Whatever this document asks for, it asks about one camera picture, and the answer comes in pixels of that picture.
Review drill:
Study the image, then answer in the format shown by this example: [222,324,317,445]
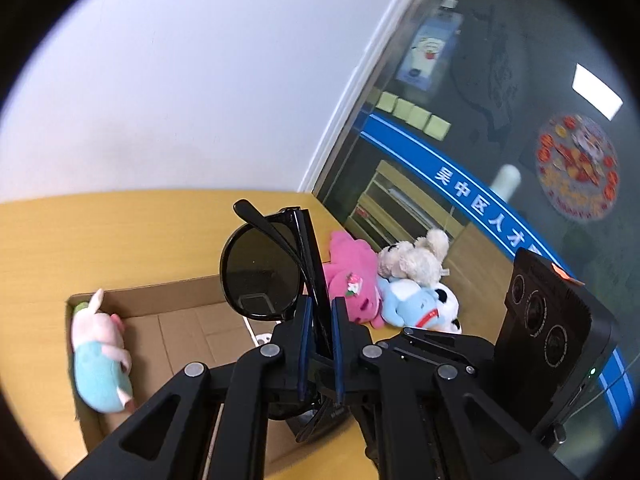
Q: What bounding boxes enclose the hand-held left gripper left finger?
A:
[65,296,315,480]

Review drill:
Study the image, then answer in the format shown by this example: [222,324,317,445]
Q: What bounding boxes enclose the beige plush toy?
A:
[376,228,451,281]

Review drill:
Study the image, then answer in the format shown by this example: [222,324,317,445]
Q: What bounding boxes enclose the light blue plush toy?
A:
[377,277,443,331]

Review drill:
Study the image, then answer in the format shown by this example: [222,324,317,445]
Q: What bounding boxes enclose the wooden shelf behind glass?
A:
[345,160,466,256]

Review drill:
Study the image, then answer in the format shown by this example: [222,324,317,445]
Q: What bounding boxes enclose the black sunglasses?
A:
[220,199,351,443]

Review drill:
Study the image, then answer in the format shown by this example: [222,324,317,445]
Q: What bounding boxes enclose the blue cartoon window poster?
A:
[397,10,463,93]

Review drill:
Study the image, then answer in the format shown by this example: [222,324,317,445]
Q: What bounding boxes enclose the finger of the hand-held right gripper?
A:
[387,327,498,376]

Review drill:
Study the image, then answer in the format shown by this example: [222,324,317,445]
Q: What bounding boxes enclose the round red window sticker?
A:
[535,112,618,221]

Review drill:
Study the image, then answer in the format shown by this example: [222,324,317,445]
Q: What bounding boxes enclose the white spotted dog plush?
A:
[430,282,463,336]

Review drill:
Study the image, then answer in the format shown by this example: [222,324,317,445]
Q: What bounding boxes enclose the pink pig plush toy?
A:
[70,288,135,414]

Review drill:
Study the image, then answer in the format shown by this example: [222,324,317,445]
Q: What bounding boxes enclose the white cylindrical door handle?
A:
[492,165,521,201]

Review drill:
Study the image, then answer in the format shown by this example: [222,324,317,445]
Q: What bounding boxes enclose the brown cardboard box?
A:
[65,272,311,480]

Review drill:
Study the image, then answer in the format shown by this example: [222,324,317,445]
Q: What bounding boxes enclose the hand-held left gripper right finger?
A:
[331,296,578,480]

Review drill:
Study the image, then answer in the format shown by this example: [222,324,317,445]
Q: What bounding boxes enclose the blue window banner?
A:
[360,115,631,428]

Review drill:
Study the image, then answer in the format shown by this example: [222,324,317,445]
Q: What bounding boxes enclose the wooden desktop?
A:
[0,187,501,480]

